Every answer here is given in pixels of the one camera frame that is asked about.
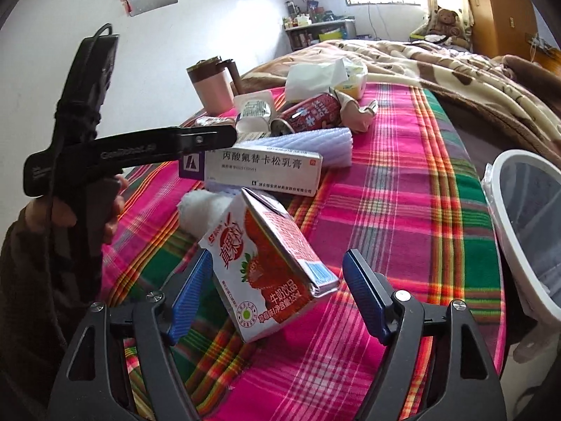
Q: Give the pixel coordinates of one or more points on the white foam net sleeve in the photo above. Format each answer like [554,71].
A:
[315,144]

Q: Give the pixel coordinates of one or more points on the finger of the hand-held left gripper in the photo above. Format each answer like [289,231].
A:
[206,138]

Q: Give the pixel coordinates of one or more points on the grey bed sheet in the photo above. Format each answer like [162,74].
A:
[473,140]

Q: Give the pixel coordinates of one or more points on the strawberry milk carton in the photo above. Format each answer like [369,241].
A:
[263,272]

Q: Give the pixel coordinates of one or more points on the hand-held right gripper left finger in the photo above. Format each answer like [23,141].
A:
[193,294]

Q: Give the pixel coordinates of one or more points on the pink plaid blanket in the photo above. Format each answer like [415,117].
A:
[394,206]

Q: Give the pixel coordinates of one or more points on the row of bottles and jars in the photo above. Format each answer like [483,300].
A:
[315,15]

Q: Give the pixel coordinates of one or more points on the brown teddy bear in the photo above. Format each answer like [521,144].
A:
[447,24]

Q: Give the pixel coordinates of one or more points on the wooden wardrobe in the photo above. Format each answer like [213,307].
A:
[495,8]

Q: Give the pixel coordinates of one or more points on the white tissue ball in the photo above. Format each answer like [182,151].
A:
[197,210]

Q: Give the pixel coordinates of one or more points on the red drink can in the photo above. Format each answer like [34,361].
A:
[307,114]

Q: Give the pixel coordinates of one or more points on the white tissue paper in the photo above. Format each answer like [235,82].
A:
[307,79]

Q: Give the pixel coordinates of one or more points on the person's left forearm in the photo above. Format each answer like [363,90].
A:
[26,294]

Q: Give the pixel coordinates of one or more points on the brown beige blanket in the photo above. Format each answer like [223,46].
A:
[438,65]

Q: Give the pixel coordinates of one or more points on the white purple medicine box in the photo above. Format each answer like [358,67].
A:
[263,169]

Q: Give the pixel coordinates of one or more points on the person's left hand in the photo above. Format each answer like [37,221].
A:
[116,210]

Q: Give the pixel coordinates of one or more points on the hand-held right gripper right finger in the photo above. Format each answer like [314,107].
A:
[363,298]

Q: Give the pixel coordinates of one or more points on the wooden headboard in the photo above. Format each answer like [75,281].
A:
[548,63]

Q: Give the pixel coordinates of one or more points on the white power strip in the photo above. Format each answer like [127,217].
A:
[542,44]

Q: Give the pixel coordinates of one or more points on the pink mug with brown lid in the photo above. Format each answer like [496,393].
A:
[212,87]

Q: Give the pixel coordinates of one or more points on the white shelf desk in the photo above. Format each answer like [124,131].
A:
[320,33]

